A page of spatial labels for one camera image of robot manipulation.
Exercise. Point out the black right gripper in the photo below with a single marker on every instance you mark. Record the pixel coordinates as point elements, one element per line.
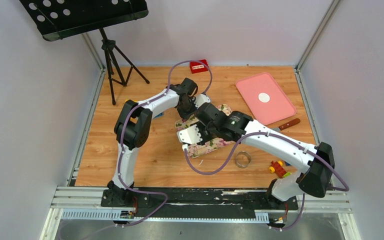
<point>205,139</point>

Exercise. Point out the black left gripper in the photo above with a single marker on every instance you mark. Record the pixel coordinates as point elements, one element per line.
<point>183,115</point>

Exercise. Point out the floral yellow tray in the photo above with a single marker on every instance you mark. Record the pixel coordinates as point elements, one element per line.
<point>195,150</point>

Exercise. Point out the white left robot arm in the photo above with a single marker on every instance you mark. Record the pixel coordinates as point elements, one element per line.
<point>133,127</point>

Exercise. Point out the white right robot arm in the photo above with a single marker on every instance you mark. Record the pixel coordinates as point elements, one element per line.
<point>314,164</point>

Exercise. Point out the flat white dough wrapper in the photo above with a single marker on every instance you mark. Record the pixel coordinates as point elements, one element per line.
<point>264,97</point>

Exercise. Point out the white and blue toy block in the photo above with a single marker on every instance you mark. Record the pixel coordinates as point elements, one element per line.
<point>159,115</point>

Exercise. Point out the pink tray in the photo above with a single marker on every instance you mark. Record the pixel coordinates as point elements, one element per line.
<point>278,108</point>

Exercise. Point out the red yellow toy block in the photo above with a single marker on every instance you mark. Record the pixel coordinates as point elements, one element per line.
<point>276,167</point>

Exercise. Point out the small green toy block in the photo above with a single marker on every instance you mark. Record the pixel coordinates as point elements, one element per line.
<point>286,174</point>

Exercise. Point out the black music stand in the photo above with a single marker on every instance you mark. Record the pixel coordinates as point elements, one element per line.
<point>60,19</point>

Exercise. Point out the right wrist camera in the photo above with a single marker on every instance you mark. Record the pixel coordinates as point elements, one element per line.
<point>190,135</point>

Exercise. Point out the metal scraper wooden handle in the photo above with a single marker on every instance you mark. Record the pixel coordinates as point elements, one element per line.
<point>287,125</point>

